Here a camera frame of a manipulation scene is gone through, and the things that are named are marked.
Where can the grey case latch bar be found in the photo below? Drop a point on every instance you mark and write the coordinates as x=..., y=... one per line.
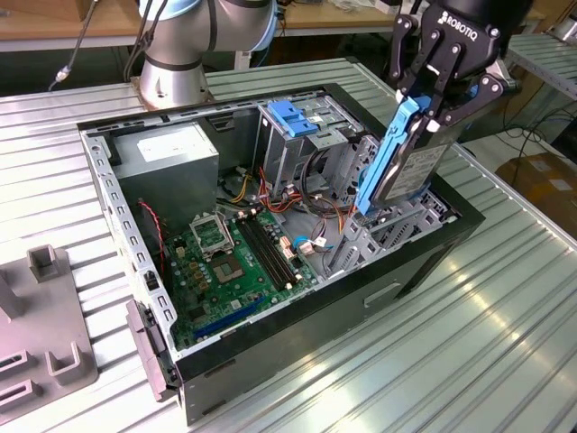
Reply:
x=144, y=343

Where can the grey optical drive cage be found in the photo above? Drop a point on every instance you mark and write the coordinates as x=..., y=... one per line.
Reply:
x=288, y=158

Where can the CPU socket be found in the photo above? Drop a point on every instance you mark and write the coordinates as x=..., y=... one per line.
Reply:
x=228, y=270

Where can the black RAM slot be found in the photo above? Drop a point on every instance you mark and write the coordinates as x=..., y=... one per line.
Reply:
x=263, y=257
x=274, y=250

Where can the hard disk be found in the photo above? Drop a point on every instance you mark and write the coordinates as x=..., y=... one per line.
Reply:
x=405, y=171

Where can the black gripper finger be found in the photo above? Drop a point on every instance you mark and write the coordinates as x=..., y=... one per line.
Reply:
x=399, y=54
x=469, y=101

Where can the grey parts rack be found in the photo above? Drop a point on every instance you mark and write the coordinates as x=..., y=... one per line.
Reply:
x=49, y=306

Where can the silver round drum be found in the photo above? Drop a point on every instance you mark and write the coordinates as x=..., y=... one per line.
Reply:
x=565, y=29

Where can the blue plastic drive latch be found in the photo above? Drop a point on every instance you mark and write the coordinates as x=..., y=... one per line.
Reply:
x=290, y=117

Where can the wooden desk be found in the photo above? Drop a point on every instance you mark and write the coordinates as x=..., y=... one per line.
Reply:
x=315, y=18

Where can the brown cardboard box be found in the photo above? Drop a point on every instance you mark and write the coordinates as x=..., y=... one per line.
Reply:
x=541, y=180

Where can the green motherboard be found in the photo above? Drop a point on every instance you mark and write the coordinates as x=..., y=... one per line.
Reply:
x=234, y=297

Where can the grey perforated disk bay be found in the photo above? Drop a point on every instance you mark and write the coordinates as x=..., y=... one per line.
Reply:
x=356, y=252

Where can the metal slat side table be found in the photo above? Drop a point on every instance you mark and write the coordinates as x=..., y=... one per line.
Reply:
x=550, y=58

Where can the blue expansion slot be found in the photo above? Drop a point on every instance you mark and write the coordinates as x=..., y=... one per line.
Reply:
x=230, y=315

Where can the grey power supply unit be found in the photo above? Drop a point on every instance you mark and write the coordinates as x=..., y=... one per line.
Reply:
x=167, y=180

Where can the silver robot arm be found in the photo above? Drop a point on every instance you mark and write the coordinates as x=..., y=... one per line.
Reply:
x=180, y=45

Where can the black open PC case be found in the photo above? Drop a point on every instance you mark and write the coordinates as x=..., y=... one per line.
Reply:
x=315, y=334

